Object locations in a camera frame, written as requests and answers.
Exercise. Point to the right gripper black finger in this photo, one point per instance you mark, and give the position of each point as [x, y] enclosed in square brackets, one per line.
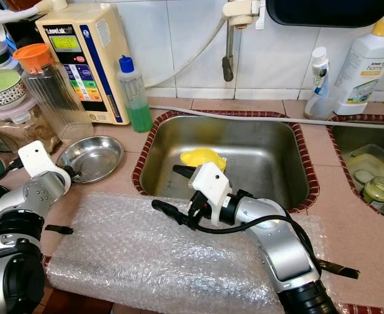
[185, 171]
[170, 210]

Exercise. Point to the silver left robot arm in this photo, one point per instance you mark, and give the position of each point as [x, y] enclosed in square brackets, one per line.
[38, 193]

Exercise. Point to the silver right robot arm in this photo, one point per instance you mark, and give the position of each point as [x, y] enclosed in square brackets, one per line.
[283, 245]

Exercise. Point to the round steel plate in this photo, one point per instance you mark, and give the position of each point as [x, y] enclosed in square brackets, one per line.
[93, 159]

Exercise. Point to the clear bubble wrap sheet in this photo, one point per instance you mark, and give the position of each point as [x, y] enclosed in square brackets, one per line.
[139, 261]

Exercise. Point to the brown powder jar pink lid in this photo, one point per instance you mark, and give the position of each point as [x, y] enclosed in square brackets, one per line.
[25, 127]

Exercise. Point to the green soap bottle blue cap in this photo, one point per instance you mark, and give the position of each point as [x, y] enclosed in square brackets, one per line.
[138, 114]

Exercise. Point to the stainless steel sink basin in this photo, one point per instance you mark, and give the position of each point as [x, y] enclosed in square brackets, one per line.
[349, 134]
[257, 150]

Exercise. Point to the clear jar orange lid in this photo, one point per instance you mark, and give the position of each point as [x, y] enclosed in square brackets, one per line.
[54, 91]

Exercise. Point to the cream water ionizer machine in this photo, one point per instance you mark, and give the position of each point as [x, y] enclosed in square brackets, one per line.
[110, 65]

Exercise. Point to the patterned bowl green lid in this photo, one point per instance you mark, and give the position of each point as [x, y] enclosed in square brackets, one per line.
[0, 82]

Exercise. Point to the small white pump bottle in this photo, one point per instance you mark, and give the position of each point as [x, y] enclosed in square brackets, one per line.
[320, 75]

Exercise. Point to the clear plastic food container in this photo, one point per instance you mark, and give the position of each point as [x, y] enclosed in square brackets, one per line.
[365, 157]

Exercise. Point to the small glass jar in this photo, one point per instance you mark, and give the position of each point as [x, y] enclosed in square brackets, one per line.
[379, 190]

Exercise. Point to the white detergent bottle yellow cap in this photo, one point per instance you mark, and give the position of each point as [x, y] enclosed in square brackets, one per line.
[365, 72]

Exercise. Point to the black hanging pan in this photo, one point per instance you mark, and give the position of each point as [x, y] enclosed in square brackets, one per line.
[329, 12]

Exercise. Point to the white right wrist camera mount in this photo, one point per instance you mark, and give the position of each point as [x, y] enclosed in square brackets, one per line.
[210, 183]

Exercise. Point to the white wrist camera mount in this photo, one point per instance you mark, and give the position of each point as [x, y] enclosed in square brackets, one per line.
[210, 183]
[36, 158]

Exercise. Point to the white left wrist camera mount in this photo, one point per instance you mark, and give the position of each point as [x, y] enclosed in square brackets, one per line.
[36, 158]

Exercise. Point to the wall tap with lever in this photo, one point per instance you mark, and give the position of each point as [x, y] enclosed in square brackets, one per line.
[228, 65]

